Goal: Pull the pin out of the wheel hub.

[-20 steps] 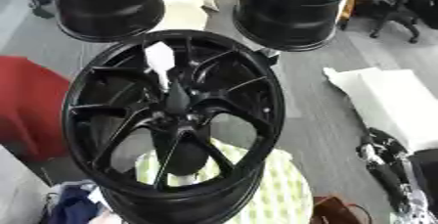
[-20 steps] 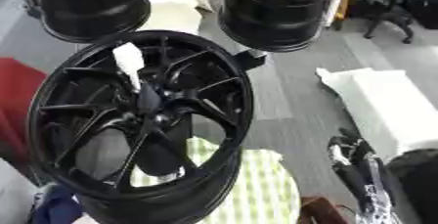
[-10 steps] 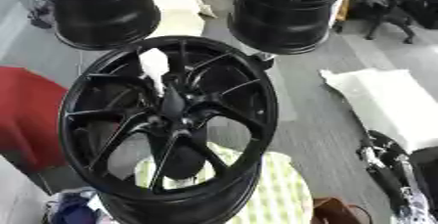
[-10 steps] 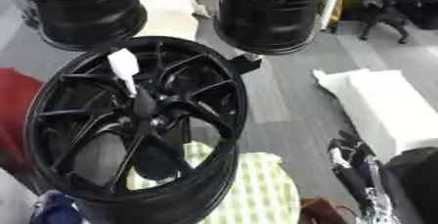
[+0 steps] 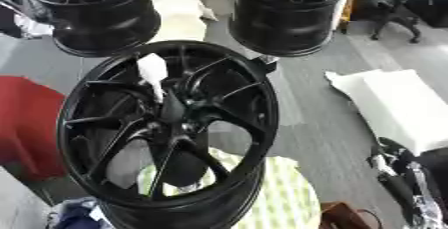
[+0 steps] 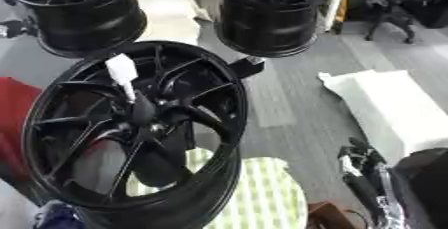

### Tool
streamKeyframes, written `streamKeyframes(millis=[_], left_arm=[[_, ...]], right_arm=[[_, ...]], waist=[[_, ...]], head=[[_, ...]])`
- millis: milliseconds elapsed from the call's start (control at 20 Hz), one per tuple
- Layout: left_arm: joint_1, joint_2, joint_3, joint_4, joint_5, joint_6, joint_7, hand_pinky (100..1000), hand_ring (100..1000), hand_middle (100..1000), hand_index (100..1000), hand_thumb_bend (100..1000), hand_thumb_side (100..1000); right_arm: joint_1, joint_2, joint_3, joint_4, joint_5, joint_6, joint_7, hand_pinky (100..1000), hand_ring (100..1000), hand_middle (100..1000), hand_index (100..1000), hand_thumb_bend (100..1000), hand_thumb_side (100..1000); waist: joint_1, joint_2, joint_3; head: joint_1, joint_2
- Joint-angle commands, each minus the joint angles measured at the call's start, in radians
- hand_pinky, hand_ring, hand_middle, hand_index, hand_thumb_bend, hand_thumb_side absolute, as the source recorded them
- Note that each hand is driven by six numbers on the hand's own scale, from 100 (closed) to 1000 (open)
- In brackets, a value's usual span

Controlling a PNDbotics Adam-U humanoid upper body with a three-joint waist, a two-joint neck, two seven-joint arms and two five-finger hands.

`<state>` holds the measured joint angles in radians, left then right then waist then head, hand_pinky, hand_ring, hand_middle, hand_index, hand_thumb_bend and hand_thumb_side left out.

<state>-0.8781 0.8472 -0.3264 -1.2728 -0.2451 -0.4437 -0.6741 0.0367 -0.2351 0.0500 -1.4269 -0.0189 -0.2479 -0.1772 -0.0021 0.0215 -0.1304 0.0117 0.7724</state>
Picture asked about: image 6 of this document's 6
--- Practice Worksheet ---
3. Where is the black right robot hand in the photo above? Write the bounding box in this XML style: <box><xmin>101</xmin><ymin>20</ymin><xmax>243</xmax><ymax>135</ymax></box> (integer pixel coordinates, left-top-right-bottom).
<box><xmin>336</xmin><ymin>136</ymin><xmax>391</xmax><ymax>223</ymax></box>

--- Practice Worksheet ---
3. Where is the large black spoked wheel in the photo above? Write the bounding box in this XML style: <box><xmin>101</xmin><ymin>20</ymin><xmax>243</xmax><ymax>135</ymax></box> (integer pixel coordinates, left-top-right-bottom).
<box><xmin>21</xmin><ymin>40</ymin><xmax>251</xmax><ymax>229</ymax></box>

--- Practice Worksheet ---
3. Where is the black wheel rim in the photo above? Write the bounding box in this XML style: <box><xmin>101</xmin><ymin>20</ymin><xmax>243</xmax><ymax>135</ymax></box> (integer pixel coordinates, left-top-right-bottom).
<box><xmin>8</xmin><ymin>0</ymin><xmax>149</xmax><ymax>59</ymax></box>
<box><xmin>213</xmin><ymin>0</ymin><xmax>338</xmax><ymax>58</ymax></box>

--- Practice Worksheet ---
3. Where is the black wheel stand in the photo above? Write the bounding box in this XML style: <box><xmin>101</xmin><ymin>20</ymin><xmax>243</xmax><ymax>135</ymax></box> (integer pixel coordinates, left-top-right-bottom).
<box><xmin>129</xmin><ymin>128</ymin><xmax>196</xmax><ymax>188</ymax></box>

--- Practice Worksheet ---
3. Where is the brown bag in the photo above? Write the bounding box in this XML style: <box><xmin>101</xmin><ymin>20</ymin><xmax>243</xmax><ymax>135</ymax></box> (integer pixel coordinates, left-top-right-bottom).
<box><xmin>304</xmin><ymin>201</ymin><xmax>364</xmax><ymax>229</ymax></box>

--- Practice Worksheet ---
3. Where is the white foam bag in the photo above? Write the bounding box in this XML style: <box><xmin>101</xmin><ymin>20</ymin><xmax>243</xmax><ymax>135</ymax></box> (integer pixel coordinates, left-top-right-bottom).
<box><xmin>316</xmin><ymin>69</ymin><xmax>448</xmax><ymax>165</ymax></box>

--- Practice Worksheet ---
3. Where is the black clamp with silver top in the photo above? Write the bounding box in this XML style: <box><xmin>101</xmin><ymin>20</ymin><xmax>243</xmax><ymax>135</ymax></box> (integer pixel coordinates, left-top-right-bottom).
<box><xmin>227</xmin><ymin>55</ymin><xmax>268</xmax><ymax>79</ymax></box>

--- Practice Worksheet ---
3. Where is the black office chair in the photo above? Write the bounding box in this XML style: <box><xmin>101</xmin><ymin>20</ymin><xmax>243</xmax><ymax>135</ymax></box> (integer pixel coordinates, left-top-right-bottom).
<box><xmin>362</xmin><ymin>0</ymin><xmax>448</xmax><ymax>45</ymax></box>

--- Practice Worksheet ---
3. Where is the red box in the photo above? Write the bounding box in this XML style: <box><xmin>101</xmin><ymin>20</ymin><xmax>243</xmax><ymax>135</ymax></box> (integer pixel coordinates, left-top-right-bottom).
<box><xmin>0</xmin><ymin>76</ymin><xmax>46</xmax><ymax>181</ymax></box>

